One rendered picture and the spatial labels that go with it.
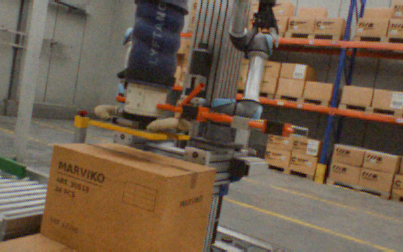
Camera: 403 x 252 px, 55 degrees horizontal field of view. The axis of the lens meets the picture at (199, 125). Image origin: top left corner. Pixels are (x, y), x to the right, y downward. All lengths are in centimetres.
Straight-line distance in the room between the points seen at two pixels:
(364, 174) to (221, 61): 649
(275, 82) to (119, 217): 781
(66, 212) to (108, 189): 25
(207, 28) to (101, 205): 126
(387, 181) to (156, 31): 722
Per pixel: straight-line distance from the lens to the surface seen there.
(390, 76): 989
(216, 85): 227
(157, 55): 163
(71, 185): 172
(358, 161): 848
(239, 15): 206
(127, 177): 152
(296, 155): 887
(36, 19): 521
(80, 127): 270
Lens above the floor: 122
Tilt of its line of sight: 3 degrees down
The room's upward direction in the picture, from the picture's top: 10 degrees clockwise
